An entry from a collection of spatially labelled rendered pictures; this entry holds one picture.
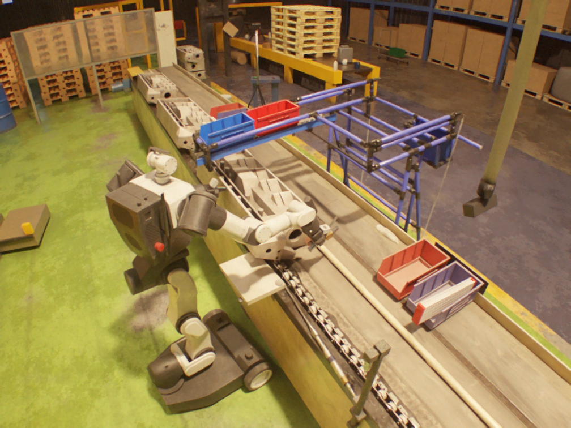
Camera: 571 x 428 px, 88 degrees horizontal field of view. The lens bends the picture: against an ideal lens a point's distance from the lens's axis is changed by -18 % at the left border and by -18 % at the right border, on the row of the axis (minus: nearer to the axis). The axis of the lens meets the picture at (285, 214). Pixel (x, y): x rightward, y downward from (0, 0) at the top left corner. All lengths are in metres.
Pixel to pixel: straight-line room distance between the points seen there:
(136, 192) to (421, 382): 1.36
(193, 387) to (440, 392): 1.34
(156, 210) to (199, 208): 0.17
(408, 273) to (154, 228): 1.30
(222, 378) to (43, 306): 1.73
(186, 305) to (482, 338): 1.42
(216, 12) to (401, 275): 7.31
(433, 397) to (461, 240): 2.29
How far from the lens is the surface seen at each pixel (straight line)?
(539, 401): 1.78
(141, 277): 1.55
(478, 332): 1.84
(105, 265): 3.36
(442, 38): 11.88
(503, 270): 3.50
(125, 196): 1.36
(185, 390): 2.20
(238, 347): 2.27
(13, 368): 3.02
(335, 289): 1.81
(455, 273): 1.95
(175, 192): 1.33
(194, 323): 1.82
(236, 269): 1.84
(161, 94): 4.51
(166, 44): 7.66
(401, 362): 1.62
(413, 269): 2.00
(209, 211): 1.26
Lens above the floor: 2.09
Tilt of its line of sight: 36 degrees down
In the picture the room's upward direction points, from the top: straight up
